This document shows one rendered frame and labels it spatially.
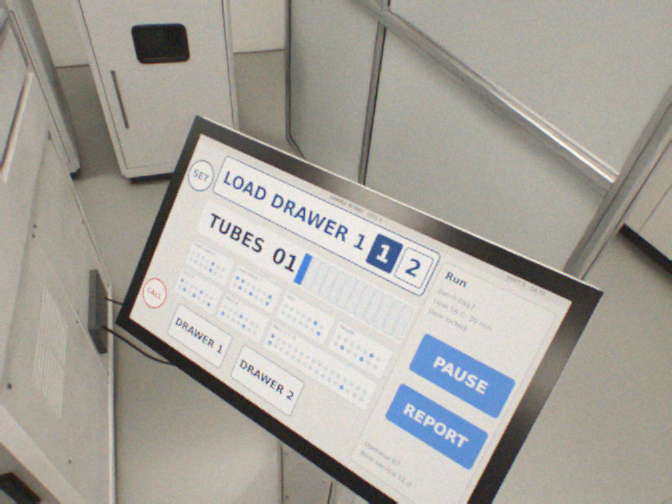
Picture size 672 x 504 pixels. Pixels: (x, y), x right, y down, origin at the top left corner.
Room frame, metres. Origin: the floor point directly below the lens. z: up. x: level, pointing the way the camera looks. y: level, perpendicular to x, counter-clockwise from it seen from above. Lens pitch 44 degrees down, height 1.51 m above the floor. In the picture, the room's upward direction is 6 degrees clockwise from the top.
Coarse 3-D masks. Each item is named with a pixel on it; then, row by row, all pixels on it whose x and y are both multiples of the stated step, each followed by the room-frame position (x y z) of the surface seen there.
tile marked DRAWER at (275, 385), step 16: (240, 352) 0.32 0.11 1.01; (256, 352) 0.32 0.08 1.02; (240, 368) 0.31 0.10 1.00; (256, 368) 0.30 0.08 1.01; (272, 368) 0.30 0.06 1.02; (256, 384) 0.29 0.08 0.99; (272, 384) 0.29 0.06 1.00; (288, 384) 0.29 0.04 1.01; (304, 384) 0.28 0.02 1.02; (272, 400) 0.27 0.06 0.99; (288, 400) 0.27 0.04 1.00; (288, 416) 0.26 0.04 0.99
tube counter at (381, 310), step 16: (272, 256) 0.40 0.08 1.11; (288, 256) 0.39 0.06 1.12; (304, 256) 0.39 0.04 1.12; (272, 272) 0.38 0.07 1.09; (288, 272) 0.38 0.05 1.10; (304, 272) 0.38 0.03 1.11; (320, 272) 0.37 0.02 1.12; (336, 272) 0.37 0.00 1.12; (304, 288) 0.36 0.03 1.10; (320, 288) 0.36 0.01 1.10; (336, 288) 0.35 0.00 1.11; (352, 288) 0.35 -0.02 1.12; (368, 288) 0.35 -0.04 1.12; (336, 304) 0.34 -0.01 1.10; (352, 304) 0.34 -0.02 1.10; (368, 304) 0.33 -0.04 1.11; (384, 304) 0.33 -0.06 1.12; (400, 304) 0.33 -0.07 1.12; (368, 320) 0.32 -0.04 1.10; (384, 320) 0.32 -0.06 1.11; (400, 320) 0.32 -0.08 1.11; (400, 336) 0.30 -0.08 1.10
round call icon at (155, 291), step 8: (152, 280) 0.41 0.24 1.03; (160, 280) 0.41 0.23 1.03; (144, 288) 0.41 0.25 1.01; (152, 288) 0.40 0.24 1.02; (160, 288) 0.40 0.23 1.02; (168, 288) 0.40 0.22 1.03; (144, 296) 0.40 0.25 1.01; (152, 296) 0.40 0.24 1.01; (160, 296) 0.39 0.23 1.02; (144, 304) 0.39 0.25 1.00; (152, 304) 0.39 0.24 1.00; (160, 304) 0.39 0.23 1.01; (160, 312) 0.38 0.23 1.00
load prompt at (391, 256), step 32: (224, 160) 0.50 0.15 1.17; (224, 192) 0.47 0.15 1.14; (256, 192) 0.46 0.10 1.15; (288, 192) 0.45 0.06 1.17; (288, 224) 0.42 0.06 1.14; (320, 224) 0.41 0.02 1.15; (352, 224) 0.40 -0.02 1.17; (352, 256) 0.38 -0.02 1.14; (384, 256) 0.37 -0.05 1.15; (416, 256) 0.36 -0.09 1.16; (416, 288) 0.34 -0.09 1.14
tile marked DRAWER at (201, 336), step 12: (180, 312) 0.37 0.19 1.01; (192, 312) 0.37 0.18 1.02; (180, 324) 0.36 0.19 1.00; (192, 324) 0.36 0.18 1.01; (204, 324) 0.36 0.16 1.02; (180, 336) 0.35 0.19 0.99; (192, 336) 0.35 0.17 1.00; (204, 336) 0.34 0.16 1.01; (216, 336) 0.34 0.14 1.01; (228, 336) 0.34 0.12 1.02; (192, 348) 0.34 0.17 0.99; (204, 348) 0.33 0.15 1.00; (216, 348) 0.33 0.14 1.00; (228, 348) 0.33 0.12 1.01; (216, 360) 0.32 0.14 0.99
